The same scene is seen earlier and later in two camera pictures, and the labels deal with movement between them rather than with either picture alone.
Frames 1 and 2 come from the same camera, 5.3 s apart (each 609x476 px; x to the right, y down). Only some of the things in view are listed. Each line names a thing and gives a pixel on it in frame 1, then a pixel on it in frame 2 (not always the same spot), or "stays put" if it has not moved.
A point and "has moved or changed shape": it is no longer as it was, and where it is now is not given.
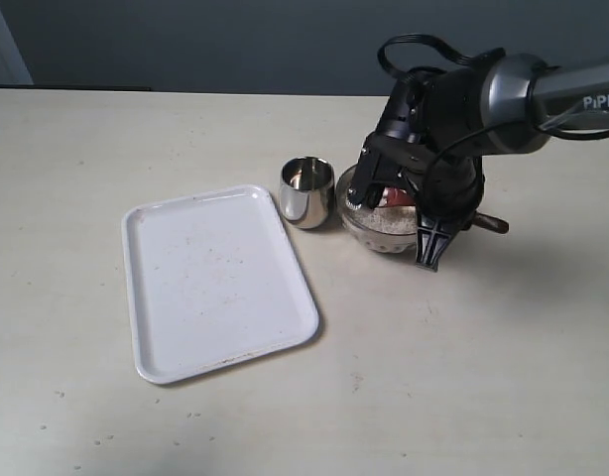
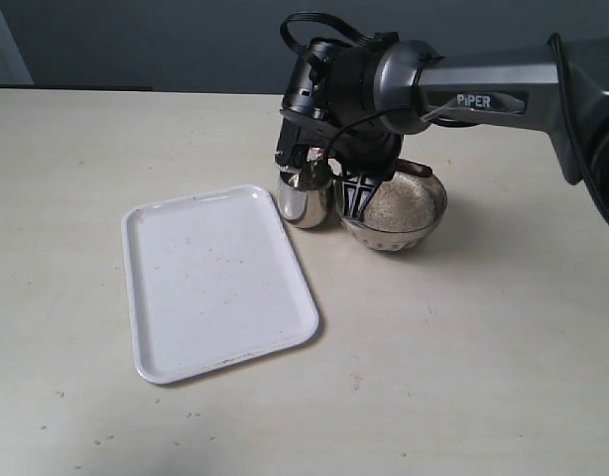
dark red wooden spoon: x=398 y=197 has moved or changed shape
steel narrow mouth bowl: x=304 y=190 stays put
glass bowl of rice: x=388 y=228 stays put
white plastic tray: x=213 y=283 stays put
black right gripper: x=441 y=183 → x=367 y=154
